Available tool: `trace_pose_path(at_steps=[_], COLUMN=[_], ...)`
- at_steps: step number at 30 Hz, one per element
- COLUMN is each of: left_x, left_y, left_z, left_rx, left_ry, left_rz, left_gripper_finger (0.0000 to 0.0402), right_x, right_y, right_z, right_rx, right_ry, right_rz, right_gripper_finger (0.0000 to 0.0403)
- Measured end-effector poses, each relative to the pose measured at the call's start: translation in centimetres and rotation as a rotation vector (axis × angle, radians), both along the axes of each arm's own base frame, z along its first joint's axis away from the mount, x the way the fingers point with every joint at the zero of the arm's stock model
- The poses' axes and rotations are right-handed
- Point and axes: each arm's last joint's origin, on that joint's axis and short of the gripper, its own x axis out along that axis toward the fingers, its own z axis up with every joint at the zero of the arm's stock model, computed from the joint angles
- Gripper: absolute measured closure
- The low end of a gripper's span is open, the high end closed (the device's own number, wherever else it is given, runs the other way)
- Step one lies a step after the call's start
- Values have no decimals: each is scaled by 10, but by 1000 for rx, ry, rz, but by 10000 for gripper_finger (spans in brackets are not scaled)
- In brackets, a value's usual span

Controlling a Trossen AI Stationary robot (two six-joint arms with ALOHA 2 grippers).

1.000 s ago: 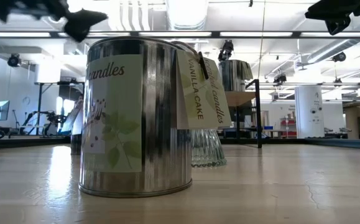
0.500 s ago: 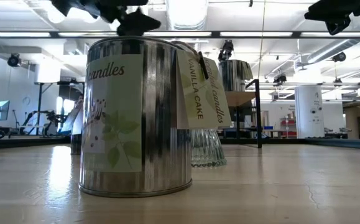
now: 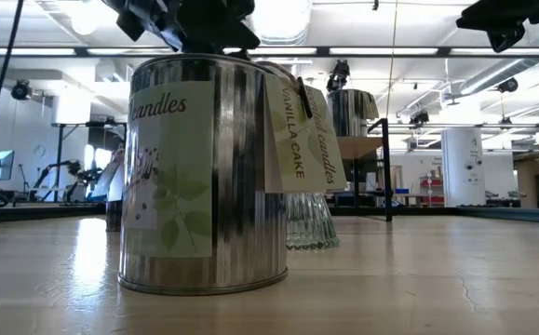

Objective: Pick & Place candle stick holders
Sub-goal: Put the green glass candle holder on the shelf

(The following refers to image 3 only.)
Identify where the clear ribbed glass candle holder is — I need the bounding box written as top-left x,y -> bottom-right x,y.
286,191 -> 341,251

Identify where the wooden shelf with black frame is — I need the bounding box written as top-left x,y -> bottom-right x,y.
336,117 -> 394,223

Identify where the white round ceiling duct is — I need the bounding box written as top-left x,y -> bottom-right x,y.
249,0 -> 313,47

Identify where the red storage cart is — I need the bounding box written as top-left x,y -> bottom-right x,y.
419,175 -> 445,207

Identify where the white round pillar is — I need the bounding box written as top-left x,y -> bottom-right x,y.
440,127 -> 487,208

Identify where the black table border rail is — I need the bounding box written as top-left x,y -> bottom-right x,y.
0,202 -> 539,225

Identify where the cream green paper hang tag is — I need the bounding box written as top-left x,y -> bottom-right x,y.
363,90 -> 381,121

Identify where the white paper hang tag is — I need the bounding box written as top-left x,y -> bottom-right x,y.
90,148 -> 127,204

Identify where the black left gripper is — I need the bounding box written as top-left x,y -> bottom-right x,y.
103,0 -> 262,53

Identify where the black overhead frame bar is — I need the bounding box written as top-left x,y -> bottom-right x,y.
0,45 -> 539,59

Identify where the black overhead camera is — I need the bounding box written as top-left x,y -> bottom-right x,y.
326,59 -> 351,93

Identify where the black background stand frame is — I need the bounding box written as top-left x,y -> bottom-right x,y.
52,121 -> 128,204

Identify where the cream vanilla cake paper tag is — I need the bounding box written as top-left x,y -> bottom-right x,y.
263,74 -> 330,194

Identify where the black clothespin clip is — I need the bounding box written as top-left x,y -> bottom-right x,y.
295,76 -> 315,120

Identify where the cream scented candles paper tag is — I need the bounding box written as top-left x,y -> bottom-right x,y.
303,85 -> 348,193

